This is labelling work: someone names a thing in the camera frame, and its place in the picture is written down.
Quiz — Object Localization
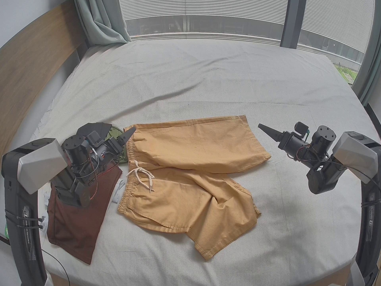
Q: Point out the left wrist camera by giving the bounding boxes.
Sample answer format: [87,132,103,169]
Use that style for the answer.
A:
[86,131,105,149]

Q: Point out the black garment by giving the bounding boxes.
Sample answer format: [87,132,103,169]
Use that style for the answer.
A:
[77,123,112,144]

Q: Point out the brown garment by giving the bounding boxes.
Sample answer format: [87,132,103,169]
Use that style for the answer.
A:
[47,164,123,265]

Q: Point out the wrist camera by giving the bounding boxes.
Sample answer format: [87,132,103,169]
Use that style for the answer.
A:
[86,131,105,149]
[293,122,310,140]

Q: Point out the window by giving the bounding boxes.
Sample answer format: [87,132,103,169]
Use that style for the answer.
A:
[114,0,376,87]

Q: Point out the black cable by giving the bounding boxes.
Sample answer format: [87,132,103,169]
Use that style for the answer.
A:
[42,247,71,286]

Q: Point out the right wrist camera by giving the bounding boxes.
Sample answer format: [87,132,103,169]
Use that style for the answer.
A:
[293,122,310,140]

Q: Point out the tan shorts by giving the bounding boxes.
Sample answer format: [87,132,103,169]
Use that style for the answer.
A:
[117,115,272,261]

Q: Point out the grey-green curtain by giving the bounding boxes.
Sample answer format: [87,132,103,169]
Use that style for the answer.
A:
[356,17,381,104]
[70,0,132,47]

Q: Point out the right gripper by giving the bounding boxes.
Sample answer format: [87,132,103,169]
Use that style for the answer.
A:
[277,131,311,158]

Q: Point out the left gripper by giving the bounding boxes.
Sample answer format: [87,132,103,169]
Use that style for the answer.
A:
[100,135,125,160]

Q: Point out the green garment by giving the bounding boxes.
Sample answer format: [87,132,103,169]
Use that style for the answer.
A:
[103,125,129,164]

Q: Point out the bed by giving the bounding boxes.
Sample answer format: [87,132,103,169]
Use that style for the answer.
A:
[0,0,381,286]

